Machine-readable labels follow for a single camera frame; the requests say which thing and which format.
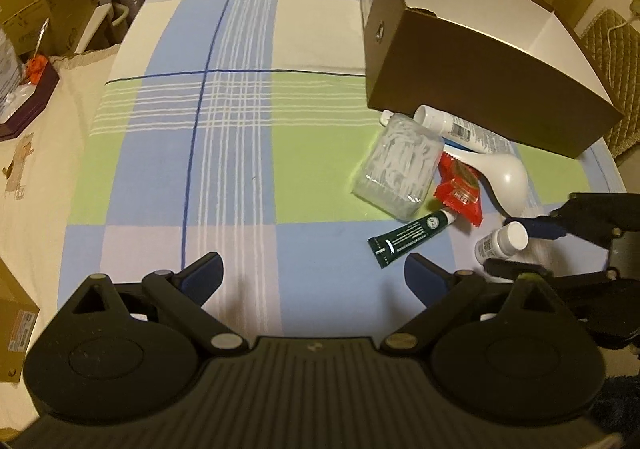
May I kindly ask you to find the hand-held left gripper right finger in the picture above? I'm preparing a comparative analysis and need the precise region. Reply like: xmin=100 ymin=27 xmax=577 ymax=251
xmin=382 ymin=253 xmax=581 ymax=357

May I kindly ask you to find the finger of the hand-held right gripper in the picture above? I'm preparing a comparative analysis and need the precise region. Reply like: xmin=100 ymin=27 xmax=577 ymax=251
xmin=484 ymin=256 xmax=621 ymax=302
xmin=504 ymin=193 xmax=640 ymax=250

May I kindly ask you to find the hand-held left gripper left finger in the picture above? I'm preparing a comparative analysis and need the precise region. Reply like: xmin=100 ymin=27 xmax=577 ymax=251
xmin=59 ymin=251 xmax=249 ymax=357

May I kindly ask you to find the white pill bottle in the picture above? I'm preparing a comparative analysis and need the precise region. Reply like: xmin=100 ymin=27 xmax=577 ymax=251
xmin=474 ymin=222 xmax=529 ymax=266

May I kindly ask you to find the dark green tube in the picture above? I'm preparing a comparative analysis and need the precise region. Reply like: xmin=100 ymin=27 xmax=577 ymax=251
xmin=367 ymin=209 xmax=457 ymax=270

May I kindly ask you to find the white plastic spoon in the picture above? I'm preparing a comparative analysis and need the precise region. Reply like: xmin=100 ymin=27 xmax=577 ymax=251
xmin=445 ymin=148 xmax=528 ymax=218

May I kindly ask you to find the red snack packet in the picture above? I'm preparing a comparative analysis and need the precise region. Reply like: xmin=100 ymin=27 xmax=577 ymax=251
xmin=432 ymin=153 xmax=485 ymax=227

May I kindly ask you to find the white and blue tube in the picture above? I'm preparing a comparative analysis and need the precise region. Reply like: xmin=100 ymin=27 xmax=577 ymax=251
xmin=414 ymin=105 xmax=513 ymax=156

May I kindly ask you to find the clear floss pick box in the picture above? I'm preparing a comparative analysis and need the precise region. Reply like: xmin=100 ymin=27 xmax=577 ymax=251
xmin=351 ymin=113 xmax=446 ymax=220

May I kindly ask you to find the brown cardboard box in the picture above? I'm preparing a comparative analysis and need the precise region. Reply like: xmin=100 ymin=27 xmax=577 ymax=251
xmin=360 ymin=0 xmax=625 ymax=160

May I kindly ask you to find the dark tray with items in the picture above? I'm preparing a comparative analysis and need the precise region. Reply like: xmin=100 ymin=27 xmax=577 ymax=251
xmin=0 ymin=56 xmax=61 ymax=142

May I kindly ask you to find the dark shaggy rug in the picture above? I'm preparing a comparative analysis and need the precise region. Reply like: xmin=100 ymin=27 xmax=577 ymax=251
xmin=595 ymin=374 xmax=640 ymax=435

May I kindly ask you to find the plaid tablecloth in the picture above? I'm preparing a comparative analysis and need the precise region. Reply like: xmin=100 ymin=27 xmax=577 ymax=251
xmin=57 ymin=0 xmax=628 ymax=335

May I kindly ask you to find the quilted chair cushion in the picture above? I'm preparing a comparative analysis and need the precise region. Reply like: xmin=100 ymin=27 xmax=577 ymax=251
xmin=580 ymin=9 xmax=640 ymax=160

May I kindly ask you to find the labelled cardboard box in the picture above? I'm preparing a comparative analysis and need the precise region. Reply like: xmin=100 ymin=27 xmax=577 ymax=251
xmin=0 ymin=259 xmax=41 ymax=382

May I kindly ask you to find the cream printed cloth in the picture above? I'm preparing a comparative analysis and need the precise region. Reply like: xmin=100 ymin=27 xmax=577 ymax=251
xmin=0 ymin=49 xmax=126 ymax=290

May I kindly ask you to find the small orange object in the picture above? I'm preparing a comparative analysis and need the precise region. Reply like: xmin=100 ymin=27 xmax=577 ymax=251
xmin=27 ymin=56 xmax=51 ymax=82

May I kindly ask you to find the white stool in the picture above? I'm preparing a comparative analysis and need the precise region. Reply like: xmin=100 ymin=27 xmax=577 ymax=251
xmin=75 ymin=4 xmax=128 ymax=54

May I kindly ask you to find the white plastic bag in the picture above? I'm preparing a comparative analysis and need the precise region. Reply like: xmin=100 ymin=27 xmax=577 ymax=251
xmin=0 ymin=26 xmax=23 ymax=100

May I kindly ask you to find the small cardboard box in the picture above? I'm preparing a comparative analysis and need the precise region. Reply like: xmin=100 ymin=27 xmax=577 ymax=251
xmin=0 ymin=0 xmax=51 ymax=54

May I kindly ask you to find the white cable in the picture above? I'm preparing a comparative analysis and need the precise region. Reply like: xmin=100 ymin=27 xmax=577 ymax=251
xmin=607 ymin=14 xmax=640 ymax=37

